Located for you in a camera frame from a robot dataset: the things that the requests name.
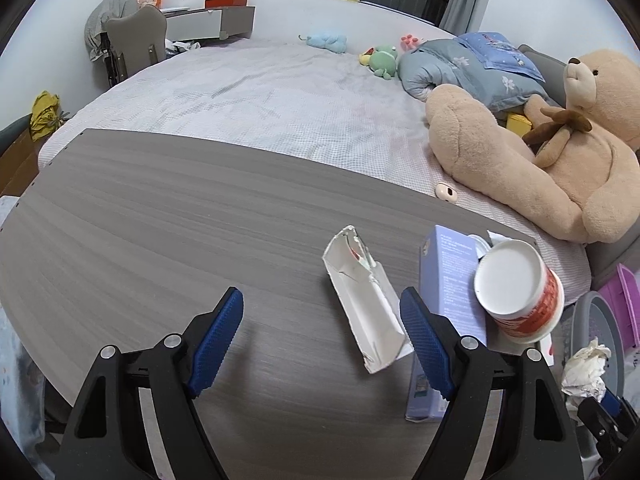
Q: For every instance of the light blue plush toy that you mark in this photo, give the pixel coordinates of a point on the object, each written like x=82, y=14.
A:
x=333, y=43

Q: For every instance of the grey blue folded quilt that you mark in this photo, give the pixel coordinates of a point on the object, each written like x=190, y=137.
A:
x=445, y=61

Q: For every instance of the blue patterned pillow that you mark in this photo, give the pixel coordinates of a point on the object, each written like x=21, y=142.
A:
x=495, y=52

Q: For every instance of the blue wet wipes pack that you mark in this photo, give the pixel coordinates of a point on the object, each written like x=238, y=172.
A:
x=497, y=238

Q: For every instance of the large beige teddy bear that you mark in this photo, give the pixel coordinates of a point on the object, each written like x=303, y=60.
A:
x=477, y=152

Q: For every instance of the grey perforated trash basket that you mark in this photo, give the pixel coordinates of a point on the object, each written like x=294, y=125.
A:
x=591, y=317

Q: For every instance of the yellow box behind bear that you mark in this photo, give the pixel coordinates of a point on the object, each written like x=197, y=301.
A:
x=518, y=124

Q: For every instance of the small beige earbud case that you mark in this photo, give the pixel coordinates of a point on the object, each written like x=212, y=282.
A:
x=445, y=192

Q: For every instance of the green frog plush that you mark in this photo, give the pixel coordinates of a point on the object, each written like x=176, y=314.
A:
x=381, y=60

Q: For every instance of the white paper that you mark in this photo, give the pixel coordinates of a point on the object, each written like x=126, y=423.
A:
x=582, y=376

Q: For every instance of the purple plastic bin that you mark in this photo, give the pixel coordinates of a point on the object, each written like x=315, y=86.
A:
x=621, y=292

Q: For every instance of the white torn milk carton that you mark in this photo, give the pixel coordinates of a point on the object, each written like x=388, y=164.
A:
x=369, y=301

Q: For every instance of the grey clothing on chair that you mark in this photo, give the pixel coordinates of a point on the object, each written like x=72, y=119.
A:
x=95, y=26

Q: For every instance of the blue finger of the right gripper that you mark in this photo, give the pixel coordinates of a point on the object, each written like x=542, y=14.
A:
x=611, y=403

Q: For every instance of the grey white desk drawer unit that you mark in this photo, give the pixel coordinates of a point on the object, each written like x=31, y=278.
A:
x=210, y=24

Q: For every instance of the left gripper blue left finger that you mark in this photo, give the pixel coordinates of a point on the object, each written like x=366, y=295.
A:
x=209, y=337

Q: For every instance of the red white paper cup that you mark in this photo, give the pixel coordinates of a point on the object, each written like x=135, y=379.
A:
x=519, y=291

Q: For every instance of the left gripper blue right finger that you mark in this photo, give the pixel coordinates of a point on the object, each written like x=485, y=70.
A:
x=433, y=338

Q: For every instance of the yellow cloth bag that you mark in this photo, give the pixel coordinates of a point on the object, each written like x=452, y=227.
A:
x=47, y=115

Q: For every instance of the pink plush toy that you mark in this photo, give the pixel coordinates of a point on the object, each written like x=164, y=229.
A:
x=409, y=43

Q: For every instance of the white round lid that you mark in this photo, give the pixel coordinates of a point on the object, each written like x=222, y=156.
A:
x=482, y=246

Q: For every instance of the grey chair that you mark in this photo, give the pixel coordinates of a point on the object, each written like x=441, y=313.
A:
x=137, y=41

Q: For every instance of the orange red box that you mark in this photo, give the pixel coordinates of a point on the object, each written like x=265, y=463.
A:
x=215, y=4

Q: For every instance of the white red card box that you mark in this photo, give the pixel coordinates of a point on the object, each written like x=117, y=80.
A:
x=545, y=346

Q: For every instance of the bed with grey sheet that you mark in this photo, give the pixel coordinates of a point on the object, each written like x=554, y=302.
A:
x=272, y=91

